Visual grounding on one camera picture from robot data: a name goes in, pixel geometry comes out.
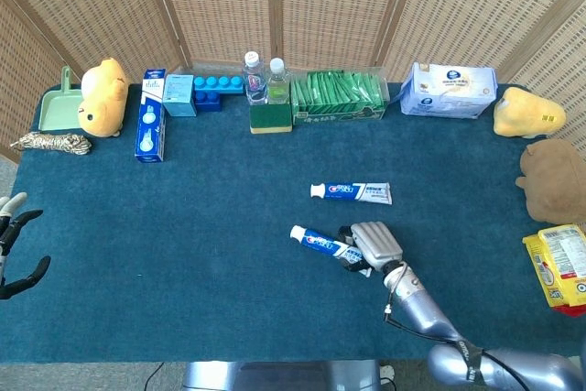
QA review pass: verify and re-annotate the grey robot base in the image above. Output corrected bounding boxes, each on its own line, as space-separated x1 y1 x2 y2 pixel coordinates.
181 360 384 391

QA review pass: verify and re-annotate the green yellow sponge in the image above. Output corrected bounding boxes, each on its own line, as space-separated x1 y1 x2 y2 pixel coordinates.
249 103 294 135

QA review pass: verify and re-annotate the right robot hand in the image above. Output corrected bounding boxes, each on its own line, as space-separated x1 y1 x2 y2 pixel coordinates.
337 221 405 273

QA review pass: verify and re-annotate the green dustpan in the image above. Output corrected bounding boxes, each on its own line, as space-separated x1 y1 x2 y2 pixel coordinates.
38 65 86 132

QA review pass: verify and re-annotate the braided rope bundle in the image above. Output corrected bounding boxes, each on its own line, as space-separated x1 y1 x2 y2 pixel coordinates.
9 131 92 157

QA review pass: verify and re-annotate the light blue carton box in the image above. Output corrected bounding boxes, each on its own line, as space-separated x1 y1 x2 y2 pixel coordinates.
162 73 198 118

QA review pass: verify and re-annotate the Crest toothpaste tube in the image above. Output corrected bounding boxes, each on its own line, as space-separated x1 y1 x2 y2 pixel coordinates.
289 224 372 278
309 181 394 206

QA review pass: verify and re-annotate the yellow plush toy with tag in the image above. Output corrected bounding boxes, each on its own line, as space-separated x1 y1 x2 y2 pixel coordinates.
493 86 567 139

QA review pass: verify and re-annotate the long light blue toy brick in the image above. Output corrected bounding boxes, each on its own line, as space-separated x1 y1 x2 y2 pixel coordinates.
192 75 245 96

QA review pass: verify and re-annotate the tissue pack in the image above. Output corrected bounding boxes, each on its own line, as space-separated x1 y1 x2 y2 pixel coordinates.
399 61 498 120

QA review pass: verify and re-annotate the black floor cable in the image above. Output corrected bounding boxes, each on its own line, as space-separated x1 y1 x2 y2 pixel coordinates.
145 362 165 391

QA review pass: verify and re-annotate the brown plush toy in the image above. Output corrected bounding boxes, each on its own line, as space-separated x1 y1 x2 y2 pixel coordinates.
515 138 586 223

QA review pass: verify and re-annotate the green tea bag box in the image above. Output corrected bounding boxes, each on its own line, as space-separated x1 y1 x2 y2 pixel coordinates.
290 69 391 125

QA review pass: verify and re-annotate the blue table cloth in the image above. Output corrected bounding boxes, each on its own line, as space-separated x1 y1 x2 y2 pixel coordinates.
0 82 586 364

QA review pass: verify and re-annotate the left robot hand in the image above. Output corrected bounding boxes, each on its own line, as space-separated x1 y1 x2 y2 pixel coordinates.
0 192 52 300

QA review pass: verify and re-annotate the yellow plush chick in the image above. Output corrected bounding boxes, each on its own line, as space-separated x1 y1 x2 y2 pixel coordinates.
77 57 130 138

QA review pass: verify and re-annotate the woven folding screen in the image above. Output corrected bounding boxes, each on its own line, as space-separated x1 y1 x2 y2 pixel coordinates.
0 0 586 163

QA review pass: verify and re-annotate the dark blue toy brick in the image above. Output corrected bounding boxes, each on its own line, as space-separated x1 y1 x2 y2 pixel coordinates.
194 91 224 113

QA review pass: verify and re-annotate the clear bottle purple label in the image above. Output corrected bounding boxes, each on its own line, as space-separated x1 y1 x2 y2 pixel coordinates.
242 50 269 106

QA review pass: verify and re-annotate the yellow snack bag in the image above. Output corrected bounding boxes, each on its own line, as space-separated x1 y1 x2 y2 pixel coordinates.
522 223 586 317

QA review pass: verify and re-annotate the green drink bottle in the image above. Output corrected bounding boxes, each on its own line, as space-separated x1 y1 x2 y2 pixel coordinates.
266 57 292 105

